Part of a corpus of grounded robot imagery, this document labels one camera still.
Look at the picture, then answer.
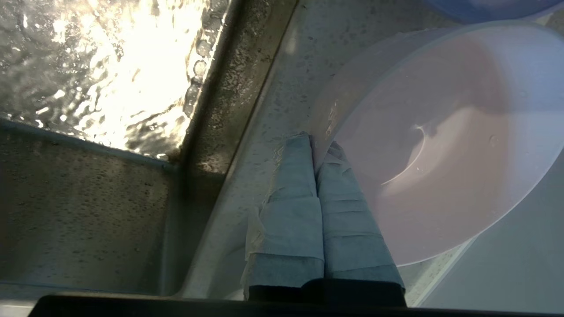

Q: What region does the wrapped right gripper right finger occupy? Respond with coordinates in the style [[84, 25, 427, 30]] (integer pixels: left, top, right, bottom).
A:
[[315, 141, 406, 306]]

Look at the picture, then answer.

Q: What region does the stainless steel sink basin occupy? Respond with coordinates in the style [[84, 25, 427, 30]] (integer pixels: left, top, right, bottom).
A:
[[0, 0, 300, 296]]

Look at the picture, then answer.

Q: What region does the wrapped right gripper left finger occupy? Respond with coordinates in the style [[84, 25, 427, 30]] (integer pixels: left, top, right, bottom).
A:
[[240, 132, 325, 302]]

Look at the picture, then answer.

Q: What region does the pink plastic cup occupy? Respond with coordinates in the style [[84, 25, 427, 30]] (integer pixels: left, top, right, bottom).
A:
[[308, 20, 564, 268]]

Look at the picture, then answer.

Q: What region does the purple plastic plate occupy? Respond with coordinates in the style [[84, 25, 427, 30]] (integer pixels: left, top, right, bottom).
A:
[[423, 0, 564, 25]]

